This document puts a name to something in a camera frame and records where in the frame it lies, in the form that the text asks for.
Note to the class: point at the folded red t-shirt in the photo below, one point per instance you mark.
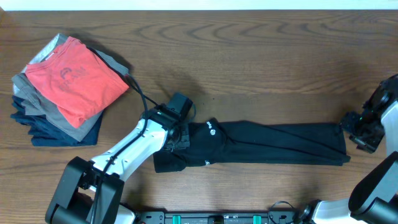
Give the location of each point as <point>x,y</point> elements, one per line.
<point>77,81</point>

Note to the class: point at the folded navy blue garment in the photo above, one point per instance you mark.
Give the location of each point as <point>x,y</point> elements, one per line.
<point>44,133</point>

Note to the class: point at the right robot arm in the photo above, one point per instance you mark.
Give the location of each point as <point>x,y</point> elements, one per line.
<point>374,199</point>

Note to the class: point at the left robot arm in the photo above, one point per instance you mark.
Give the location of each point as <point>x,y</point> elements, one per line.
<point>90,191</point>

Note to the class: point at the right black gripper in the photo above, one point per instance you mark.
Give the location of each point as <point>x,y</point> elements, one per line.
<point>370,145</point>

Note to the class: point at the folded light grey garment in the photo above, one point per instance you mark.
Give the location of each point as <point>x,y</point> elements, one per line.
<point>47,50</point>

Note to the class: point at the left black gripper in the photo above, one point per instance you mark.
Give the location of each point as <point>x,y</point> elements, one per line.
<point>181,137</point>

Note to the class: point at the folded grey t-shirt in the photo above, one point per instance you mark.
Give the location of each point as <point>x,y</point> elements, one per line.
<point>36,104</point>

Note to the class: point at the black t-shirt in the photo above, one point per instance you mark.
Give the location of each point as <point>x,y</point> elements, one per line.
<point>247,142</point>

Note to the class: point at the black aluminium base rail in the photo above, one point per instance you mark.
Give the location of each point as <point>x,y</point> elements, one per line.
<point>273,217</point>

